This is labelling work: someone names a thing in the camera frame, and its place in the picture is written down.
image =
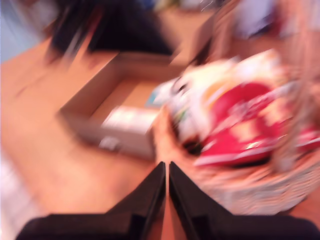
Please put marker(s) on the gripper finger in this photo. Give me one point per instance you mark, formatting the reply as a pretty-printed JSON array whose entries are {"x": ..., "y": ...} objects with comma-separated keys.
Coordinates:
[
  {"x": 147, "y": 200},
  {"x": 187, "y": 200}
]

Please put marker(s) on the cream red Maltesers bunnies bag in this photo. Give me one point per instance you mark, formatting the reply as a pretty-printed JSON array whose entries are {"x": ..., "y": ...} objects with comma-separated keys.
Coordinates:
[{"x": 245, "y": 120}]

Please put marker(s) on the brown cardboard box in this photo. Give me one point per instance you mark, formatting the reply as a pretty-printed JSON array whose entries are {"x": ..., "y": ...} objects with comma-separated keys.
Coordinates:
[{"x": 82, "y": 125}]

